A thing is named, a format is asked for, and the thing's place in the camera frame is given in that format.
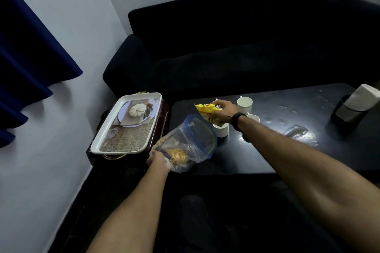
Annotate person's left hand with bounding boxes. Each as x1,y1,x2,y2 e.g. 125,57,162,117
146,148,171,170

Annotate person's right hand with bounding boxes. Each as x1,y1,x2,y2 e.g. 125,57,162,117
209,99,239,125

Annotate plain white cup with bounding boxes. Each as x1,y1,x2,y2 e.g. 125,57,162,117
236,96,253,115
212,122,230,138

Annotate yellow soya chunks packet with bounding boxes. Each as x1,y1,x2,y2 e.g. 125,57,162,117
194,103,226,127

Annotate white cup patterned base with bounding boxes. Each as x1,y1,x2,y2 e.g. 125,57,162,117
245,112,261,125

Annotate clear zip bag blue seal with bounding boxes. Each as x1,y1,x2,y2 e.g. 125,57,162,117
152,114,218,173

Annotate white paper napkins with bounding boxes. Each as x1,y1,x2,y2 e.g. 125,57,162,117
344,83,380,112

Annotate person's left forearm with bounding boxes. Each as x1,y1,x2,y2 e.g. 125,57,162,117
86,162,171,253

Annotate person's right forearm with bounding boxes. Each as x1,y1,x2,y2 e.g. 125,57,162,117
237,116,380,253

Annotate black wristband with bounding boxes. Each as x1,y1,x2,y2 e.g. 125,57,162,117
228,112,249,133

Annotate white printed serving tray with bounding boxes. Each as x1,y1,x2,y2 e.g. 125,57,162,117
90,92,163,155

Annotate dark brown side table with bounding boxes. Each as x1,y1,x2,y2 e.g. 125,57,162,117
86,98,170,167

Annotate black table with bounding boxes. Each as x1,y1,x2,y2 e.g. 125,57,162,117
168,83,380,176

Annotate dark blue sofa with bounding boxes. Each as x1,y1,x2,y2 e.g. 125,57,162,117
103,0,380,102

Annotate black mesh holder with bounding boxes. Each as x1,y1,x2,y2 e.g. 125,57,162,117
330,94,369,127

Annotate blue curtain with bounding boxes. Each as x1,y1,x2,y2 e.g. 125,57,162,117
0,0,84,149

